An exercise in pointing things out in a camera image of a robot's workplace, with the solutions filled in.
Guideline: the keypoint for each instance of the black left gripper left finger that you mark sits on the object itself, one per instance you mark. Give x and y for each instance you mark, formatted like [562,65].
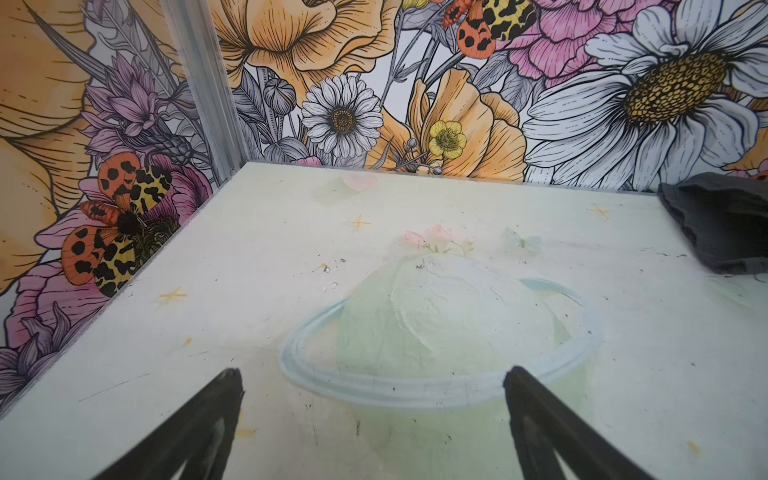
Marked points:
[195,442]

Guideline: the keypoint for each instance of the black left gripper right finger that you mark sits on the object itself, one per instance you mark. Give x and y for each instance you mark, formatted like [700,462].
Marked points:
[547,434]

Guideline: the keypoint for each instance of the dark grey cloth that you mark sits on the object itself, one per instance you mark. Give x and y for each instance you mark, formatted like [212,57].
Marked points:
[724,218]

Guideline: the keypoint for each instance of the aluminium corner post left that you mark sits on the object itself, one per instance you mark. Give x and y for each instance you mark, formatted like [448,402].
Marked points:
[197,44]

